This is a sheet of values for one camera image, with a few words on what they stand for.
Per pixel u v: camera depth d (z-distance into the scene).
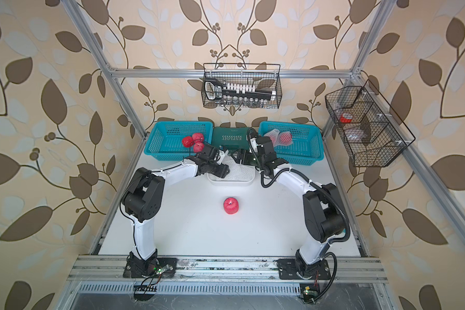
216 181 0.96
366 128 0.79
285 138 1.09
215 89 0.84
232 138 1.12
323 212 0.47
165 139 1.18
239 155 0.79
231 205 0.85
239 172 0.96
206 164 0.77
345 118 0.81
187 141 1.12
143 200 0.52
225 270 0.75
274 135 1.09
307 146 1.15
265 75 0.91
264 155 0.69
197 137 1.12
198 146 1.08
